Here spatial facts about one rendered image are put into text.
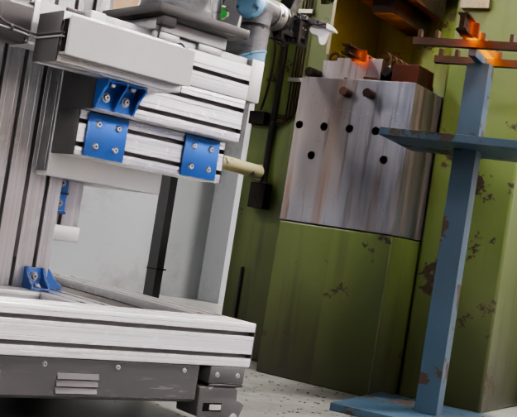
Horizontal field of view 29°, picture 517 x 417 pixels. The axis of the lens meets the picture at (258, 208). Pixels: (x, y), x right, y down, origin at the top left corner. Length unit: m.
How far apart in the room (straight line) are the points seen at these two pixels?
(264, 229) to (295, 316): 0.42
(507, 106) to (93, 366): 1.65
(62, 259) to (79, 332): 3.60
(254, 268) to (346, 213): 0.50
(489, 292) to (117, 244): 2.97
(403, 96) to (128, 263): 2.97
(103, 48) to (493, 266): 1.57
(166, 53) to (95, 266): 3.72
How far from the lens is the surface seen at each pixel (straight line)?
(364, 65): 3.11
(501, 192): 3.03
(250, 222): 3.38
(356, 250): 2.96
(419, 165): 3.04
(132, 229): 5.63
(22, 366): 1.80
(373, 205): 2.95
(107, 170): 2.11
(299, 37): 2.73
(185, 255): 5.85
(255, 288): 3.35
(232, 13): 3.28
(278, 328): 3.08
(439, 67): 3.55
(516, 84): 3.08
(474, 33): 2.61
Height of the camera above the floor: 0.40
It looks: 2 degrees up
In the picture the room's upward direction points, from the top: 9 degrees clockwise
